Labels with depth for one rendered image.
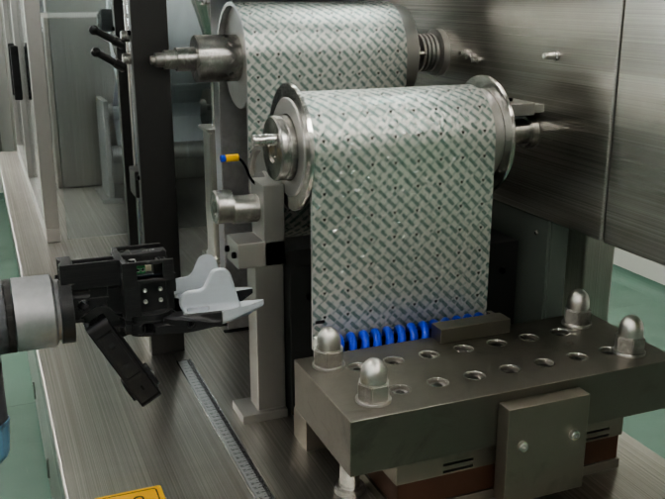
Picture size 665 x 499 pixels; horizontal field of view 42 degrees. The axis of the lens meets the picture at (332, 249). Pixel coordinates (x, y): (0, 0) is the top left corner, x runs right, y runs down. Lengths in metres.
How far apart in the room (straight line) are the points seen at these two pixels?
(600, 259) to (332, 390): 0.60
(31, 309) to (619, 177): 0.65
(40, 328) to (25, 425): 2.32
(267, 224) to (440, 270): 0.22
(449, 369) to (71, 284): 0.41
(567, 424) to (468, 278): 0.24
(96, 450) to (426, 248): 0.46
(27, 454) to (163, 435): 1.93
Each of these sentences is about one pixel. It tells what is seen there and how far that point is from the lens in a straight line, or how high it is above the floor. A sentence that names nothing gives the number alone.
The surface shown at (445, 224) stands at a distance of 1.05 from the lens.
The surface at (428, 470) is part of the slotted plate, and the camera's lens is 0.92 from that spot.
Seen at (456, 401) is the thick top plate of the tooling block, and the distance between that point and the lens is 0.89.
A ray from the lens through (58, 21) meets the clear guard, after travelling 1.92.
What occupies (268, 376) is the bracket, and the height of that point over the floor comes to 0.96.
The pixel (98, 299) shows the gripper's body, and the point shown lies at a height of 1.12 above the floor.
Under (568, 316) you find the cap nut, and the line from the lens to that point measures 1.10.
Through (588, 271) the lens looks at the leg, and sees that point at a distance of 1.37.
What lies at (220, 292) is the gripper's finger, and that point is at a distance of 0.93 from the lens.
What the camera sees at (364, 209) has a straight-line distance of 0.99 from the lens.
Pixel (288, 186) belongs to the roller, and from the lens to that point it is 1.02.
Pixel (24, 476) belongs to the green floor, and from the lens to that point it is 2.90.
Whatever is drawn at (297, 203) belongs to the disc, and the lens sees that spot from 1.00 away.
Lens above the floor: 1.42
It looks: 17 degrees down
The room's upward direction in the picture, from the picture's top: straight up
